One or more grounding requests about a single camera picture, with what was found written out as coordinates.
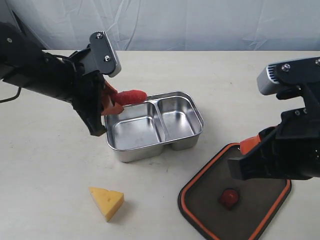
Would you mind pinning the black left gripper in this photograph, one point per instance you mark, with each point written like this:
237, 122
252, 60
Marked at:
81, 83

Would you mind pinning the yellow toy cheese wedge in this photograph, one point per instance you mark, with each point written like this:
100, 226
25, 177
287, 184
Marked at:
107, 201

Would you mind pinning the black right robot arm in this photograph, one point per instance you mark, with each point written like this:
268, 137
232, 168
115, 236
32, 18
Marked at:
289, 150

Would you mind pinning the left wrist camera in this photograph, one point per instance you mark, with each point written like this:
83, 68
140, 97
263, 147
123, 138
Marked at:
105, 57

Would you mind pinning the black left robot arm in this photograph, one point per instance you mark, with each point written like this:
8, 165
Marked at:
27, 66

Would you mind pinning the steel two-compartment lunch box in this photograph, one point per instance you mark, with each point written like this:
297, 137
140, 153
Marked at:
143, 130

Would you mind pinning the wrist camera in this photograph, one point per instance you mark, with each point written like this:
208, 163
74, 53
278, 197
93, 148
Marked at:
295, 72
105, 57

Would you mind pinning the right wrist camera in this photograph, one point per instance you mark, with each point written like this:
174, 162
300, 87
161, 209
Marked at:
295, 72

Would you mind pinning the dark transparent lid orange seal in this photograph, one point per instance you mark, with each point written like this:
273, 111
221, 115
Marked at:
220, 207

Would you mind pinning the white backdrop curtain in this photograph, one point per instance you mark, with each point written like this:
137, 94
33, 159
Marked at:
170, 25

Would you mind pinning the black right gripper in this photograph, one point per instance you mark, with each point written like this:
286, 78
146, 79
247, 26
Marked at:
290, 150

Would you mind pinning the red toy sausage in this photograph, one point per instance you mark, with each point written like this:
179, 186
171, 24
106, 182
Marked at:
129, 97

